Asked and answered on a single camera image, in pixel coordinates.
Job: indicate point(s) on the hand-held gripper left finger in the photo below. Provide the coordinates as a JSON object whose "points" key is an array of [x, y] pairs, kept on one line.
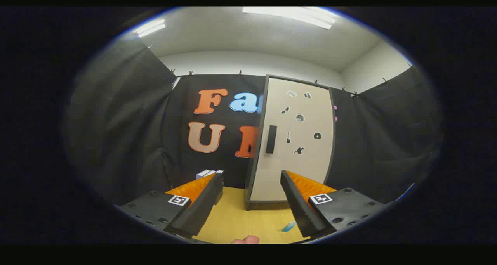
{"points": [[202, 214]]}

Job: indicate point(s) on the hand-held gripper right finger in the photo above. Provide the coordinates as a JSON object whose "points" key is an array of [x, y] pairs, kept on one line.
{"points": [[301, 210]]}

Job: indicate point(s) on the blue and white tube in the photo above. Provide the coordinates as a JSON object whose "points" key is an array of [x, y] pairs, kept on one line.
{"points": [[288, 227]]}

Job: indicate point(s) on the white cabinet door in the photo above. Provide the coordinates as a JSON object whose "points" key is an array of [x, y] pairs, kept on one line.
{"points": [[303, 172]]}

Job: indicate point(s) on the light blue book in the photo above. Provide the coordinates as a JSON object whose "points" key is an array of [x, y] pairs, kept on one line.
{"points": [[202, 174]]}

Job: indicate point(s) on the white spine book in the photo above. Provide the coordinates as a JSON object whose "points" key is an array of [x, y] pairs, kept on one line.
{"points": [[209, 173]]}

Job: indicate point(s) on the grey cabinet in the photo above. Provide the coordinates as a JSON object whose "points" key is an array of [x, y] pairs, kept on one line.
{"points": [[250, 179]]}

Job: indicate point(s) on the black backdrop cloth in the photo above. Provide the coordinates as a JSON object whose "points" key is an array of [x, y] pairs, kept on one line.
{"points": [[116, 121]]}

